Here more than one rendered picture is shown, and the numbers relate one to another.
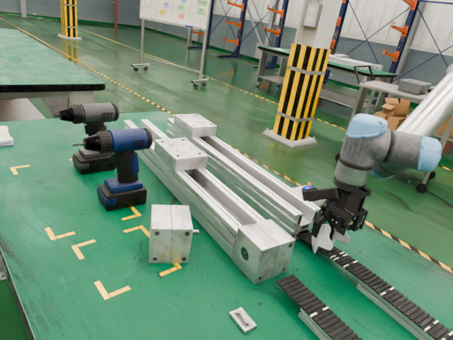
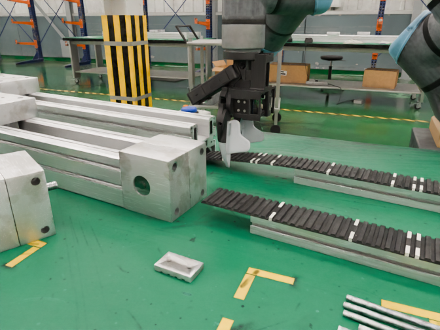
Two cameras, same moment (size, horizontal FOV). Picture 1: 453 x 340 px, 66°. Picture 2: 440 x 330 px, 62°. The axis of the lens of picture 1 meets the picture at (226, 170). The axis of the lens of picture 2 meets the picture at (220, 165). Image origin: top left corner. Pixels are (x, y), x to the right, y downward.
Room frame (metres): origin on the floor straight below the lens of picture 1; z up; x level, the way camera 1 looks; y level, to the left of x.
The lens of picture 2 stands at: (0.15, 0.02, 1.05)
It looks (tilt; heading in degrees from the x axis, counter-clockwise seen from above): 22 degrees down; 336
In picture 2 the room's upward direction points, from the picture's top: straight up
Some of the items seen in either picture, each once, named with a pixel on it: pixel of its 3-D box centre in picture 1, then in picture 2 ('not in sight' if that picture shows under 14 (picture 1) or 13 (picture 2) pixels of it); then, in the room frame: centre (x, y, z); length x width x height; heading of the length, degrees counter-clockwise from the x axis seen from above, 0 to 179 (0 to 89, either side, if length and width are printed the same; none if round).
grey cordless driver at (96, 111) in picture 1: (85, 137); not in sight; (1.00, 0.46, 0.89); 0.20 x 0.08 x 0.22; 133
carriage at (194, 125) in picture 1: (194, 127); (3, 90); (1.33, 0.15, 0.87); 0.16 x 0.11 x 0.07; 37
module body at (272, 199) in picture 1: (226, 164); (68, 118); (1.13, 0.00, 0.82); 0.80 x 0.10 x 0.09; 37
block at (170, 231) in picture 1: (174, 233); (14, 197); (0.67, 0.10, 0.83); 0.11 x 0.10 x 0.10; 105
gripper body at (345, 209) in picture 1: (344, 204); (246, 86); (0.74, -0.29, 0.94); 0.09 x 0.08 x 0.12; 37
